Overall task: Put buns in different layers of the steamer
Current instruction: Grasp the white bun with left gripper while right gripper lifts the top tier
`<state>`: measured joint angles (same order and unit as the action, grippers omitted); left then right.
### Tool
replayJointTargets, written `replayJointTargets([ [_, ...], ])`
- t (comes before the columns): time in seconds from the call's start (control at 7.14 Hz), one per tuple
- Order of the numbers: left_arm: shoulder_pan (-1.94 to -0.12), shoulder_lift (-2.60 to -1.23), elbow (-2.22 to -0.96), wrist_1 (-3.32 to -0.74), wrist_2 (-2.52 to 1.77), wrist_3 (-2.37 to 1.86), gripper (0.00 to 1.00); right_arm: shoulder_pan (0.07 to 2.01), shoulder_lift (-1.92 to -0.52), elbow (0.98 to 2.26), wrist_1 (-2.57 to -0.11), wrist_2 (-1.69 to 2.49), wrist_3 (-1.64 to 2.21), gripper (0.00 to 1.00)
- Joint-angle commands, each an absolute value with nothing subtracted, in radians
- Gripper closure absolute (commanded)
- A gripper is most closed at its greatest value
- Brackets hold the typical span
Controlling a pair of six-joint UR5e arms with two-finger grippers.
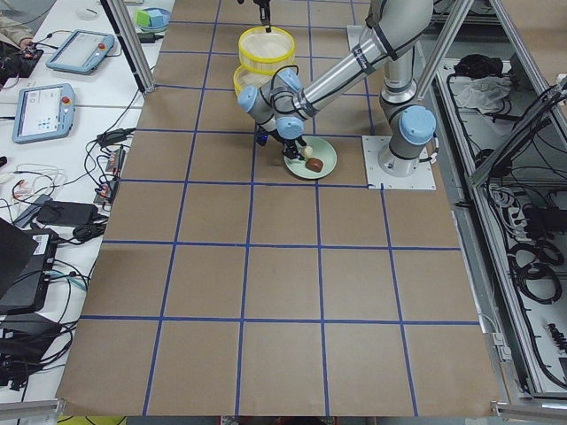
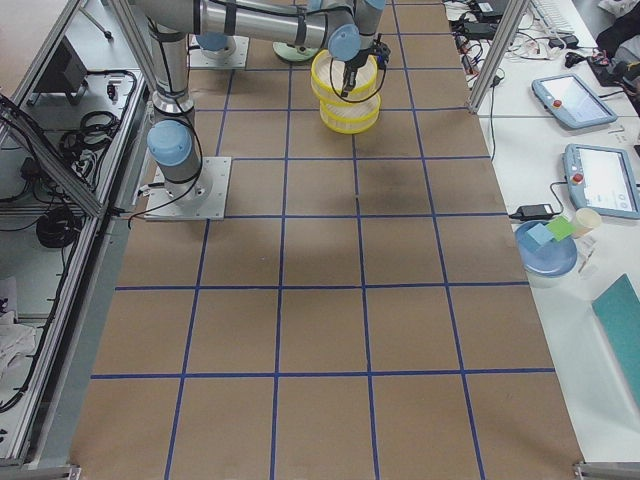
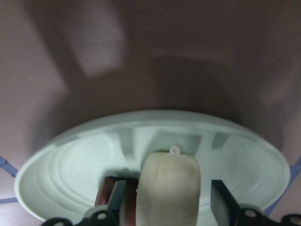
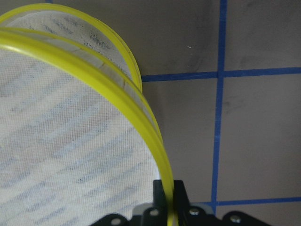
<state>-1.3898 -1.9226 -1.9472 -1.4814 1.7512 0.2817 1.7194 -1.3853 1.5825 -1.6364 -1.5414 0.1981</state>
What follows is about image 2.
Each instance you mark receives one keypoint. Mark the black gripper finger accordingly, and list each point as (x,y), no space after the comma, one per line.
(354,72)
(346,82)

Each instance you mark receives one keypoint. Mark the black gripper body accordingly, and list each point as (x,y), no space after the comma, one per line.
(356,62)

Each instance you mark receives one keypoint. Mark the yellow steamer layer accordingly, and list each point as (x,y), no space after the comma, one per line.
(334,83)
(350,118)

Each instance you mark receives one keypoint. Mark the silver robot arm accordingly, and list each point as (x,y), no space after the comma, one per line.
(172,141)
(345,28)

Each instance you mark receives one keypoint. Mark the pale green plate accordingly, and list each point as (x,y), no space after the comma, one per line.
(294,54)

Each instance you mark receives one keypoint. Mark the upper blue teach pendant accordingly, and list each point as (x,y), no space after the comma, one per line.
(572,102)

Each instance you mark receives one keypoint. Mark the blue teach pendant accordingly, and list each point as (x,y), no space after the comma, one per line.
(601,178)
(572,102)

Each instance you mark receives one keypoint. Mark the black power adapter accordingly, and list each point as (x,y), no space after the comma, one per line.
(533,212)

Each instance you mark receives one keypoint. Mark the blue cube block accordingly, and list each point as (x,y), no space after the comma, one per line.
(538,236)

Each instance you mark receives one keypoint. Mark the green cube block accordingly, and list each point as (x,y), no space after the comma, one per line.
(560,228)

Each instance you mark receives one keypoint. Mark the lower blue teach pendant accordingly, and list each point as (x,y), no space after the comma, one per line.
(601,178)

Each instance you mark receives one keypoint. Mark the beige paper cup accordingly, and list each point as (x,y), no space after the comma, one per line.
(584,221)

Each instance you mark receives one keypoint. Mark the blue plate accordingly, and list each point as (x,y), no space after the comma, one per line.
(551,260)

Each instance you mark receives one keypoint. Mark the black control box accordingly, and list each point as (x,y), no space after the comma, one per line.
(64,74)

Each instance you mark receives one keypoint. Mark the teal green board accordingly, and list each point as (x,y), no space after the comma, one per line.
(617,310)

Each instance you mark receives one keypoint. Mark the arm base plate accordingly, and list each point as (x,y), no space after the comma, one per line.
(233,56)
(205,200)

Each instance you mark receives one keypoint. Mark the aluminium frame post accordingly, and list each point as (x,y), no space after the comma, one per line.
(503,37)

